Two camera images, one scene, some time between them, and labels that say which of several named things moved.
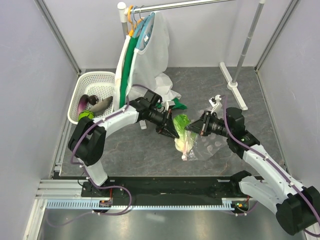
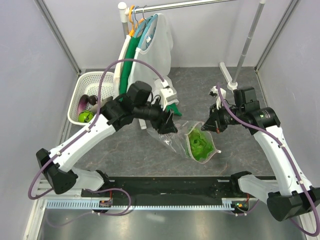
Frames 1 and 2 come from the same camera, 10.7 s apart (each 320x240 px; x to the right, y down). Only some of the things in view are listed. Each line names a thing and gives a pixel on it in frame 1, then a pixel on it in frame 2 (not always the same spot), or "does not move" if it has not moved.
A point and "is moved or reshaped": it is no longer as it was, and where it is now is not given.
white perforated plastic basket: [100, 84] does not move
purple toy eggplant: [85, 99] does not move
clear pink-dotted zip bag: [206, 146] is moved or reshaped
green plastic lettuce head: [181, 121] to [199, 144]
